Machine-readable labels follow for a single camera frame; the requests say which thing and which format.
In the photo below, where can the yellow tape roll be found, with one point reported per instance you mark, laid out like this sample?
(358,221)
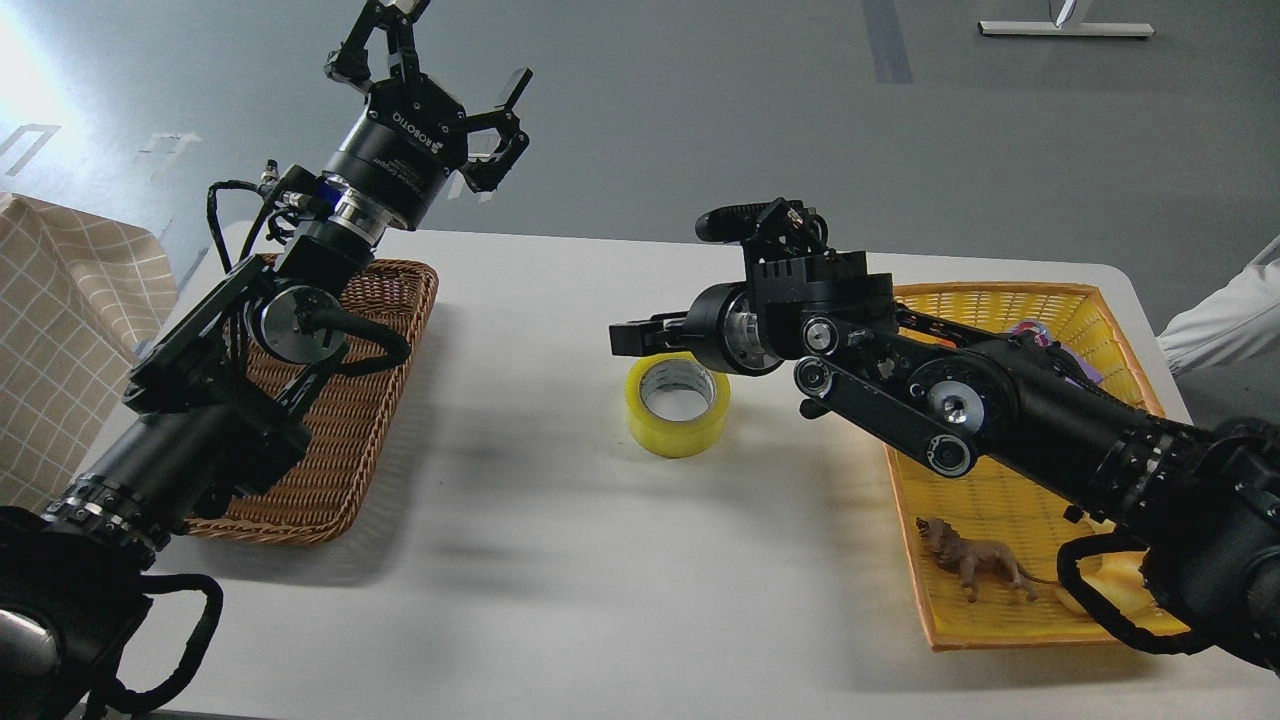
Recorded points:
(675,406)

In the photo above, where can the white sleeved forearm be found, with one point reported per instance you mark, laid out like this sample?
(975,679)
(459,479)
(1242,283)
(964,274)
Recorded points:
(1233,324)

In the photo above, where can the brown toy lion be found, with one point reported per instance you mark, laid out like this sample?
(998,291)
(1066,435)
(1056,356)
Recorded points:
(967,558)

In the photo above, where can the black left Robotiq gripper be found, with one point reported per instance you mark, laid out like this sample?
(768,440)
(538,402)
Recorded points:
(405,155)

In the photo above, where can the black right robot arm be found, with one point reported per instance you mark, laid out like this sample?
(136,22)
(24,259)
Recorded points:
(1194,559)

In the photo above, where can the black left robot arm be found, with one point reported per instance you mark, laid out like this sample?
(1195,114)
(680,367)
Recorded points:
(221,399)

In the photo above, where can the yellow plastic basket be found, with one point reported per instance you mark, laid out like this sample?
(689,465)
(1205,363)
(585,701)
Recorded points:
(993,502)

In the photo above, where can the purple sponge block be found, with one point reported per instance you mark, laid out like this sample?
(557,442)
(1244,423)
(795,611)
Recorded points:
(1085,370)

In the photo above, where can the yellow toy croissant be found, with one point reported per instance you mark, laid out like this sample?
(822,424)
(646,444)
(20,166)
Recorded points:
(1119,580)

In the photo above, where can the white metal stand base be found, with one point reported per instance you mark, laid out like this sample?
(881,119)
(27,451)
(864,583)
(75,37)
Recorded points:
(1069,21)

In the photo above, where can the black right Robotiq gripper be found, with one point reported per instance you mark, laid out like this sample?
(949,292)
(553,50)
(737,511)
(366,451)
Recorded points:
(719,330)

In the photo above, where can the brown wicker basket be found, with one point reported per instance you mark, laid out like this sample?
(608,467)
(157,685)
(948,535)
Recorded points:
(318,500)

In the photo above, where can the beige checkered cloth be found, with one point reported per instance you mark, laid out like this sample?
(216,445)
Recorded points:
(79,295)

